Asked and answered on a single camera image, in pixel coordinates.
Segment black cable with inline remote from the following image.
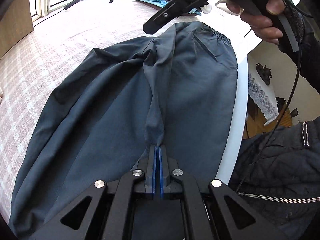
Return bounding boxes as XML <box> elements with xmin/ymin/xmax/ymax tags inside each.
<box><xmin>32</xmin><ymin>0</ymin><xmax>111</xmax><ymax>27</ymax></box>

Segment dark grey trousers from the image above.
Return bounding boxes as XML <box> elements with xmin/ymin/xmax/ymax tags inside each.
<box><xmin>9</xmin><ymin>22</ymin><xmax>238</xmax><ymax>239</ymax></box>

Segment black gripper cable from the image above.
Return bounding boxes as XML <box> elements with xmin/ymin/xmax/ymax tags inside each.
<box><xmin>236</xmin><ymin>0</ymin><xmax>315</xmax><ymax>193</ymax></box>

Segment person right forearm sleeve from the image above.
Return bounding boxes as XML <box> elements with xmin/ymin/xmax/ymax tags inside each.
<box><xmin>282</xmin><ymin>0</ymin><xmax>319</xmax><ymax>93</ymax></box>

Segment person right hand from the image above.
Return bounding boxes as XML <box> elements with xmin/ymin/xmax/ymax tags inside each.
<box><xmin>240</xmin><ymin>0</ymin><xmax>285</xmax><ymax>45</ymax></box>

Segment white lace cloth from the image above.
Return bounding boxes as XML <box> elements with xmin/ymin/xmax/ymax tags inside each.
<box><xmin>248</xmin><ymin>70</ymin><xmax>279</xmax><ymax>126</ymax></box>

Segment black jacket with zippers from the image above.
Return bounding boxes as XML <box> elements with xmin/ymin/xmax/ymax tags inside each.
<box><xmin>228</xmin><ymin>118</ymin><xmax>319</xmax><ymax>239</ymax></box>

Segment pink plaid table cloth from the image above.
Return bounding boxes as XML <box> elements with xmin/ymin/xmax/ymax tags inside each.
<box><xmin>0</xmin><ymin>0</ymin><xmax>190</xmax><ymax>218</ymax></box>

